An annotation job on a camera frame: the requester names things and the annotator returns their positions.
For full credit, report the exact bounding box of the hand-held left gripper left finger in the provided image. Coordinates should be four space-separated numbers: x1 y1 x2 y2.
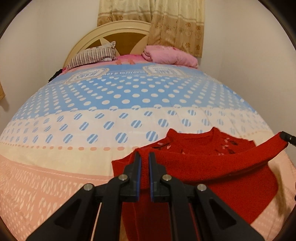
26 152 142 241

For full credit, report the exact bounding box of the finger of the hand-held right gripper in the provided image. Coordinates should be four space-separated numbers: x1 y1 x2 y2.
280 131 296 147

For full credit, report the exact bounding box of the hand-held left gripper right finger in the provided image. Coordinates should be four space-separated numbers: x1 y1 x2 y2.
148 152 271 241

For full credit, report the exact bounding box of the red knitted sweater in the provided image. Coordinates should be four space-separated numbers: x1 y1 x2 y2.
111 127 288 241

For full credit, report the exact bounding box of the polka dot quilt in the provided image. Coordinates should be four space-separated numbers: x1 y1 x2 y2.
0 61 296 241

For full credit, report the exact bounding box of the pink bed sheet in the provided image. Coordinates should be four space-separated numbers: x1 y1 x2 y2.
116 54 148 65

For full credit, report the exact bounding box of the pink pillow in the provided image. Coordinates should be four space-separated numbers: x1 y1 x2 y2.
142 45 199 68

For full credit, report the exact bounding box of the striped pillow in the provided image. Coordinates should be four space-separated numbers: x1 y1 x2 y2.
66 41 117 70

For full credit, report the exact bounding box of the black bag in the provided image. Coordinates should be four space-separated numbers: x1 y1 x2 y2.
48 68 63 82

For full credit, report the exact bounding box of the cream wooden headboard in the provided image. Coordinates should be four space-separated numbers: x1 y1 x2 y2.
63 20 152 67

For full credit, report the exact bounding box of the beige floral curtain panel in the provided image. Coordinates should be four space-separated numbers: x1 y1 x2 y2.
97 0 154 27
147 0 205 58

